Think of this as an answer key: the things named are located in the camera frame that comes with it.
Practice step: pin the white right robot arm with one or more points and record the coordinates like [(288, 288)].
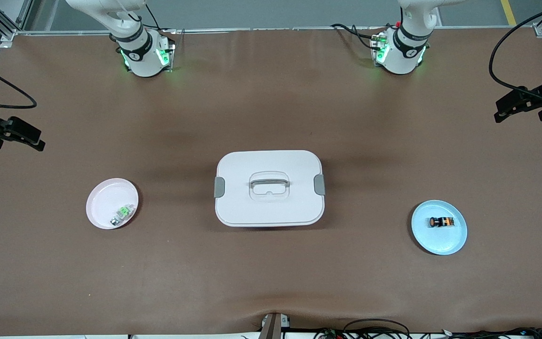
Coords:
[(144, 52)]

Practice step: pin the pink round plate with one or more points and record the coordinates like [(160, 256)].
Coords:
[(106, 202)]

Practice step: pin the light blue round plate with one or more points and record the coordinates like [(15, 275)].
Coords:
[(440, 240)]

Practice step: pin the grey box latch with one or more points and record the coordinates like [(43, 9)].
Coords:
[(219, 187), (319, 184)]

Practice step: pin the white lidded storage box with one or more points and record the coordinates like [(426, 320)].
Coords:
[(271, 212)]

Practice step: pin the brown table mat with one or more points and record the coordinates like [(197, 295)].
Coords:
[(271, 273)]

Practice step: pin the metal table clamp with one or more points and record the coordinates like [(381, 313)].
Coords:
[(273, 327)]

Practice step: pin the green and clear switch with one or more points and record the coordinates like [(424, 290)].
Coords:
[(123, 214)]

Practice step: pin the aluminium table edge rail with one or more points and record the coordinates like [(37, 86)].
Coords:
[(228, 30)]

